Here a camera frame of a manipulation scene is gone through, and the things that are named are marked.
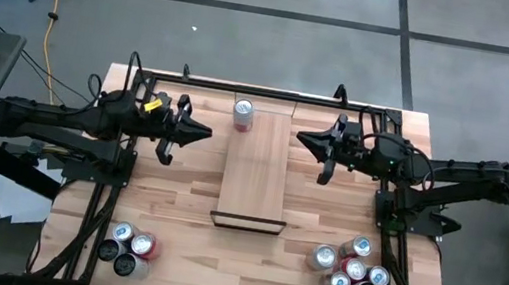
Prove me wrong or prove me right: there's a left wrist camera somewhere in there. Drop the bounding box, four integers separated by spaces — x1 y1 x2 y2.
150 90 178 121

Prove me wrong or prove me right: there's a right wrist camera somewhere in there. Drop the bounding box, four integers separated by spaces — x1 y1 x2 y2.
342 119 366 147

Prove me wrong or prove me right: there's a yellow label tag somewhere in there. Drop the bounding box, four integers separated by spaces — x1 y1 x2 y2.
142 97 165 114

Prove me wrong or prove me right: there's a white paper sheet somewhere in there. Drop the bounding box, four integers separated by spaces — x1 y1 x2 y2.
0 152 65 230

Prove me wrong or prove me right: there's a pale pink soda can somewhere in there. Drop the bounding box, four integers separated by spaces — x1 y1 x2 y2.
229 97 258 135
303 242 340 275

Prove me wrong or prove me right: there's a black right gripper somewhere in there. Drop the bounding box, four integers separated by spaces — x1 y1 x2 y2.
289 107 376 192

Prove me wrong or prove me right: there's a red soda can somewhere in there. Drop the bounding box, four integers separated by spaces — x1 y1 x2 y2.
338 254 370 284
129 230 165 264

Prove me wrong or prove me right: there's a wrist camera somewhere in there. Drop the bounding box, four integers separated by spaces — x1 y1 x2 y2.
150 90 178 121
342 119 366 147

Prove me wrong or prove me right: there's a silver blue energy drink can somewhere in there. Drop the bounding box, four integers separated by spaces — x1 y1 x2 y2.
338 232 376 262
319 268 355 285
110 219 140 246
366 263 393 285

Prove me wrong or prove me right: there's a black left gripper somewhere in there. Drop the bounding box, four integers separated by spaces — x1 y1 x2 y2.
131 87 218 173

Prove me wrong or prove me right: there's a black aluminium rail frame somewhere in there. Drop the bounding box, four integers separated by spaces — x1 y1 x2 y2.
29 56 480 285

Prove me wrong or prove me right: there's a black support beam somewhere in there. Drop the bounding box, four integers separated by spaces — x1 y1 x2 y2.
0 137 68 201

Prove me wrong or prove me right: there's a black floor cable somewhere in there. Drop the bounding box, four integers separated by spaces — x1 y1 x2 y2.
0 0 107 106

